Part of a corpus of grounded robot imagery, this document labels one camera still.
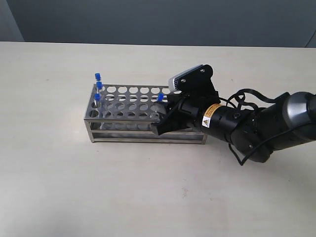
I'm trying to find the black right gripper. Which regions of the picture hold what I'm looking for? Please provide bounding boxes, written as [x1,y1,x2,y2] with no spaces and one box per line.
[151,93,210,135]

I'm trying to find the blue-capped test tube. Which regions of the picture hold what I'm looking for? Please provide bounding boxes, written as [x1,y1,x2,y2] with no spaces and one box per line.
[95,73,102,85]
[96,84,103,94]
[152,93,166,115]
[92,93,101,108]

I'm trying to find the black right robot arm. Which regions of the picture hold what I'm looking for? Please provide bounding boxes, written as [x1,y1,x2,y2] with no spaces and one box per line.
[151,89,316,165]

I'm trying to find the stainless steel test tube rack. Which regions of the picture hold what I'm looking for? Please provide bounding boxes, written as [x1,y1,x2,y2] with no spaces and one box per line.
[84,84,207,144]

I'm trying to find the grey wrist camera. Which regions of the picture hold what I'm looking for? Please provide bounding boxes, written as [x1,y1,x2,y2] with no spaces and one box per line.
[168,64,215,94]

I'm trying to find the black cable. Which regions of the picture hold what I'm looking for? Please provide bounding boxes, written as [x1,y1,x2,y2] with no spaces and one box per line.
[222,89,279,166]

